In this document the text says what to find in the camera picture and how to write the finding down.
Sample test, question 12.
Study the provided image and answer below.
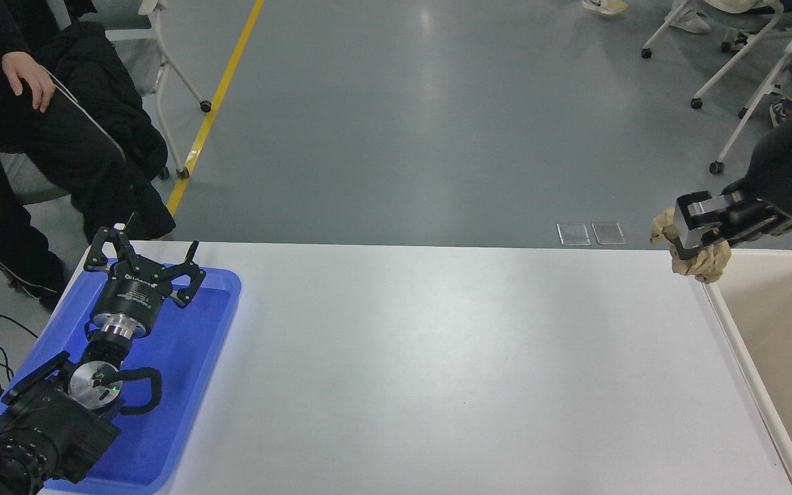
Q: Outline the person's hand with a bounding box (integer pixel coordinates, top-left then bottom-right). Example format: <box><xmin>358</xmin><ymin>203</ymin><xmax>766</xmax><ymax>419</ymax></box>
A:
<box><xmin>1</xmin><ymin>52</ymin><xmax>57</xmax><ymax>113</ymax></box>

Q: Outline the clear floor plate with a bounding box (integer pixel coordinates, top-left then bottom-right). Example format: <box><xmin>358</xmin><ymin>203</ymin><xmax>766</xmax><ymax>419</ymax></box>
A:
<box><xmin>592</xmin><ymin>221</ymin><xmax>627</xmax><ymax>245</ymax></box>
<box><xmin>558</xmin><ymin>222</ymin><xmax>591</xmax><ymax>246</ymax></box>

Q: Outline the tan paper ball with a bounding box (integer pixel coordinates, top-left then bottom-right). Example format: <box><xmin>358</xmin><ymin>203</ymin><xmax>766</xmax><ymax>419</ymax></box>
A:
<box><xmin>650</xmin><ymin>206</ymin><xmax>732</xmax><ymax>284</ymax></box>

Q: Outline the large pale bin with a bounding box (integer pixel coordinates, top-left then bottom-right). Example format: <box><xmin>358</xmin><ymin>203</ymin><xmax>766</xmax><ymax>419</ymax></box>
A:
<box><xmin>702</xmin><ymin>249</ymin><xmax>792</xmax><ymax>495</ymax></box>

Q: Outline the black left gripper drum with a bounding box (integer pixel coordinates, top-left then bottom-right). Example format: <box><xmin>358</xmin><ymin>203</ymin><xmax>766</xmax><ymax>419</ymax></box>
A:
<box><xmin>91</xmin><ymin>264</ymin><xmax>167</xmax><ymax>329</ymax></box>

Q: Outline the black jacket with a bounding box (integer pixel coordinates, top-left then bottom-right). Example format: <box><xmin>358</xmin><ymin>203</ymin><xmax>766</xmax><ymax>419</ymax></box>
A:
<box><xmin>32</xmin><ymin>21</ymin><xmax>177</xmax><ymax>241</ymax></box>

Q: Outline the blue plastic tray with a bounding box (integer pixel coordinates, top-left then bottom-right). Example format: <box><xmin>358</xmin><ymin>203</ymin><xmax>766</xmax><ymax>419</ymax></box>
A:
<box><xmin>0</xmin><ymin>265</ymin><xmax>242</xmax><ymax>494</ymax></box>

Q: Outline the grey seat chair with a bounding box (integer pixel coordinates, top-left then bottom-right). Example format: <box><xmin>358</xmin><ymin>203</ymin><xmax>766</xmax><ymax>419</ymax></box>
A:
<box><xmin>0</xmin><ymin>151</ymin><xmax>122</xmax><ymax>228</ymax></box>

